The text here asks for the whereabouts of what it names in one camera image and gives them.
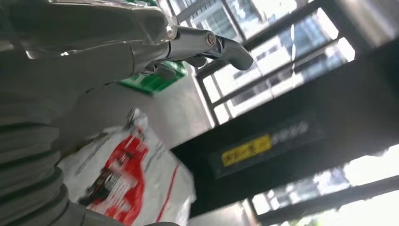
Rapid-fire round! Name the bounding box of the dark window frame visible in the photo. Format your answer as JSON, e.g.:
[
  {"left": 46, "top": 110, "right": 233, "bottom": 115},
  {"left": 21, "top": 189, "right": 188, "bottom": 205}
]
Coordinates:
[{"left": 165, "top": 0, "right": 399, "bottom": 226}]

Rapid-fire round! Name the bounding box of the ruler label with yellow patch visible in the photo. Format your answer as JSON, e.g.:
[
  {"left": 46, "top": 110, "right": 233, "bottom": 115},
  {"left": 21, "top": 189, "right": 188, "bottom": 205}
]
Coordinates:
[{"left": 207, "top": 120, "right": 326, "bottom": 180}]

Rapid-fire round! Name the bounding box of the white courier bag red print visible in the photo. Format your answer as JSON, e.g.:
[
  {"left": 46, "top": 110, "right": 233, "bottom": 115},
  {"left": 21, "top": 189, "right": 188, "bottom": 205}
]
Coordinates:
[{"left": 57, "top": 107, "right": 197, "bottom": 226}]

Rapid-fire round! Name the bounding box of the black scanner column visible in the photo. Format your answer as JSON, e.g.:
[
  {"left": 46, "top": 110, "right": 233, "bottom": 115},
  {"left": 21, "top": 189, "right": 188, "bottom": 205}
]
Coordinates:
[{"left": 169, "top": 37, "right": 399, "bottom": 219}]

